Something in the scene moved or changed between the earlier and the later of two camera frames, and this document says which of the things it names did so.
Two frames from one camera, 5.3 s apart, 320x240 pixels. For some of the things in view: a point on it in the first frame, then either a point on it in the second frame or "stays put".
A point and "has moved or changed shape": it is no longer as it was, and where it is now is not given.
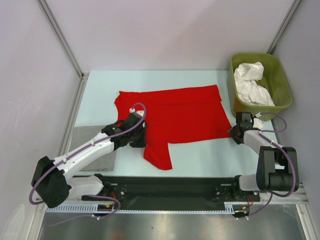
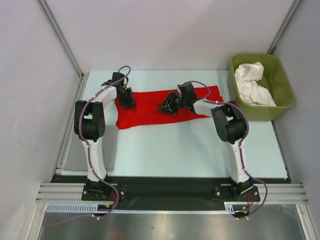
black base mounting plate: [176, 191] stays put
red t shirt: [174, 115] has moved or changed shape
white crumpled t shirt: [248, 91] stays put
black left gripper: [143, 143] → [130, 102]
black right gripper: [232, 132] → [165, 106]
